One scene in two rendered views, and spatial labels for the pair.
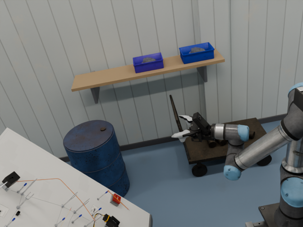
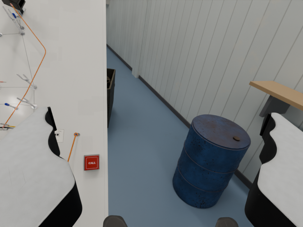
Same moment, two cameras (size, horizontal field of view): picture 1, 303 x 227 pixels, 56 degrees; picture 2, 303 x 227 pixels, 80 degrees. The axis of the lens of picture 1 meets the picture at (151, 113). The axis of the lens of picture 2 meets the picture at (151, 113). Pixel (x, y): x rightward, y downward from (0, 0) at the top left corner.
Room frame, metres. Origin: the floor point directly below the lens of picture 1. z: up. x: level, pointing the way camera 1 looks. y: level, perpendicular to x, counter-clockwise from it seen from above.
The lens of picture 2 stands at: (1.10, -0.19, 1.63)
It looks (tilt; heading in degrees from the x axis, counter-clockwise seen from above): 30 degrees down; 58
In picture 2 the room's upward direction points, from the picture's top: 11 degrees clockwise
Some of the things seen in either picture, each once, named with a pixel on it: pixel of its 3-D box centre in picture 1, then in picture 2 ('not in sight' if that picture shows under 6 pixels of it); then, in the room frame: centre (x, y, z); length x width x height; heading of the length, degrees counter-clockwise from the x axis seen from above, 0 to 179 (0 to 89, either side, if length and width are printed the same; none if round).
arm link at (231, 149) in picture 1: (235, 151); not in sight; (1.02, -0.36, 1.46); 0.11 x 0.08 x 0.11; 154
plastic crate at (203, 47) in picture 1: (196, 52); not in sight; (2.75, -0.57, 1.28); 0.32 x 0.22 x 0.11; 90
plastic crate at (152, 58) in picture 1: (148, 62); not in sight; (2.76, -0.07, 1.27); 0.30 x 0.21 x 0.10; 90
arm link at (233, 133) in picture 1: (236, 133); not in sight; (1.04, -0.37, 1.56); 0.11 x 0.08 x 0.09; 64
